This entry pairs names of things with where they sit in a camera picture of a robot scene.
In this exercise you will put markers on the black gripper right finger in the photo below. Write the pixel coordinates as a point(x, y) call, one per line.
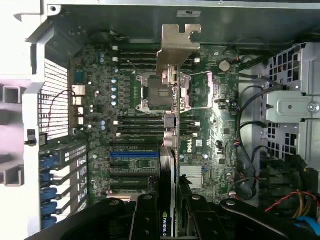
point(203, 220)

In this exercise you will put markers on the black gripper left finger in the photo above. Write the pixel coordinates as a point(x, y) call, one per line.
point(146, 220)

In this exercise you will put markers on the white PCI expansion slot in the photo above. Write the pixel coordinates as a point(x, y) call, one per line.
point(117, 197)

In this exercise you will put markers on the long black expansion slot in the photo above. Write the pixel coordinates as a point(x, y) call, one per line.
point(130, 178)
point(135, 146)
point(130, 187)

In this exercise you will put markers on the silver finned chipset heatsink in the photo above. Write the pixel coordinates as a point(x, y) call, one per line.
point(192, 175)

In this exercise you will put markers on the short black expansion slot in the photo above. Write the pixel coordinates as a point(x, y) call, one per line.
point(119, 165)

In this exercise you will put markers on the blue expansion slot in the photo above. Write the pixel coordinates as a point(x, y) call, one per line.
point(135, 155)

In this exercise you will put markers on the green Dell motherboard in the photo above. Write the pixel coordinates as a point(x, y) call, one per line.
point(100, 140)

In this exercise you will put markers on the black RAM slot bank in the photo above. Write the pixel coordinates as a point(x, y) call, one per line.
point(140, 126)
point(137, 57)

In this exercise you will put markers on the blue slot retention latch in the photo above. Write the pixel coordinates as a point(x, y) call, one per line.
point(48, 194)
point(47, 178)
point(48, 208)
point(50, 163)
point(48, 223)

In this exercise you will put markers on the silver rear port housing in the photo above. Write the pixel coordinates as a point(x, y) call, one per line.
point(79, 110)
point(76, 100)
point(78, 90)
point(80, 120)

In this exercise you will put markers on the metal CPU socket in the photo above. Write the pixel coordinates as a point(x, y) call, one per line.
point(152, 92)

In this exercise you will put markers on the grey metal drive cage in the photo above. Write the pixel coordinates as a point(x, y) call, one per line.
point(290, 105)

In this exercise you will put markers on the round silver coin battery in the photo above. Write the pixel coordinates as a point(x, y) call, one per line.
point(224, 65)

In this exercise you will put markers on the open silver PC case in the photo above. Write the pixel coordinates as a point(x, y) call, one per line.
point(225, 25)

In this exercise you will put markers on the black chassis switch box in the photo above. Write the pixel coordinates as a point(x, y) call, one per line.
point(43, 140)

